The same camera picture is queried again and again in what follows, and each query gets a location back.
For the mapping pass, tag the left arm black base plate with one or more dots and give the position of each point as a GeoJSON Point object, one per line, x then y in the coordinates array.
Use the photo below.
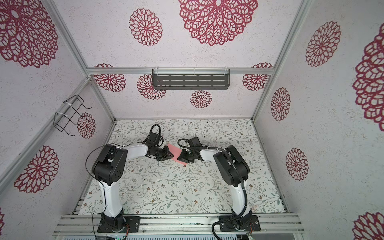
{"type": "Point", "coordinates": [119, 224]}

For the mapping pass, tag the dark grey slotted wall shelf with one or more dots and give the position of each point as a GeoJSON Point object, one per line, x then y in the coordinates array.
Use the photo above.
{"type": "Point", "coordinates": [191, 80]}

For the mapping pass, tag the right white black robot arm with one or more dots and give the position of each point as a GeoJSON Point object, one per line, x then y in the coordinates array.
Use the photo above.
{"type": "Point", "coordinates": [232, 167]}

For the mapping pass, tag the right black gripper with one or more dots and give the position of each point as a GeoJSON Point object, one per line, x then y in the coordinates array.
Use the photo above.
{"type": "Point", "coordinates": [183, 157]}

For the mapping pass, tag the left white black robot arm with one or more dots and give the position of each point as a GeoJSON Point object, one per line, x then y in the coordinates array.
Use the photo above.
{"type": "Point", "coordinates": [110, 165]}

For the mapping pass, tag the black wire wall rack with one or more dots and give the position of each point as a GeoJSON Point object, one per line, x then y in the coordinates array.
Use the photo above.
{"type": "Point", "coordinates": [63, 119]}

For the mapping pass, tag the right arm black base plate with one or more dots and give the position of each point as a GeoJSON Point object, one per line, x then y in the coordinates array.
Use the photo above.
{"type": "Point", "coordinates": [249, 223]}

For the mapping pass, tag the right wrist camera with cable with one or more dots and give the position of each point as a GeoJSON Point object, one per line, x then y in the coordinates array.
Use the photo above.
{"type": "Point", "coordinates": [190, 144]}

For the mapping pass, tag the aluminium front rail base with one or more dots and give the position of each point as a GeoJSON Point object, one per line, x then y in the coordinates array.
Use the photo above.
{"type": "Point", "coordinates": [171, 224]}

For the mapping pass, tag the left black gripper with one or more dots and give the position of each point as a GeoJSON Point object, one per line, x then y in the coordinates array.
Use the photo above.
{"type": "Point", "coordinates": [166, 155]}

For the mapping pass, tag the pink square paper sheet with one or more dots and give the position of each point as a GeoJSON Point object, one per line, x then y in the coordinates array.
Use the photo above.
{"type": "Point", "coordinates": [176, 153]}

